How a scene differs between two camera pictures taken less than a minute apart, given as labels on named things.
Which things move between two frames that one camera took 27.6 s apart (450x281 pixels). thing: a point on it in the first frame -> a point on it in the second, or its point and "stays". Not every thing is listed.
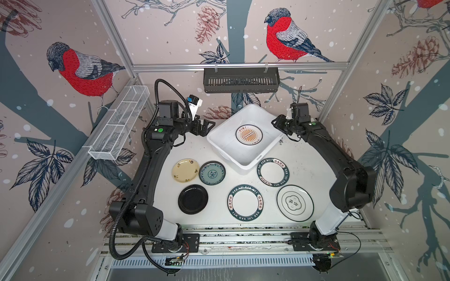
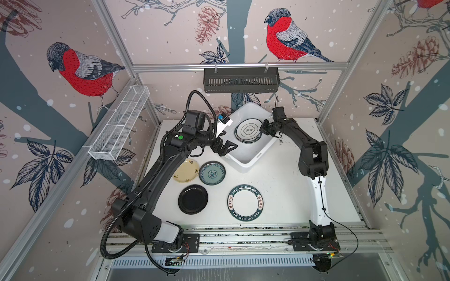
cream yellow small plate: [186, 170] stays
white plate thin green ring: [295, 203] -> [248, 130]
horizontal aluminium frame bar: [239, 67] stays
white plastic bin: [241, 136] stays
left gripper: [204, 131] -> [224, 150]
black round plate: [193, 199] stays
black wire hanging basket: [241, 81] stays
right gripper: [280, 124] -> [265, 127]
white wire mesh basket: [109, 139] stays
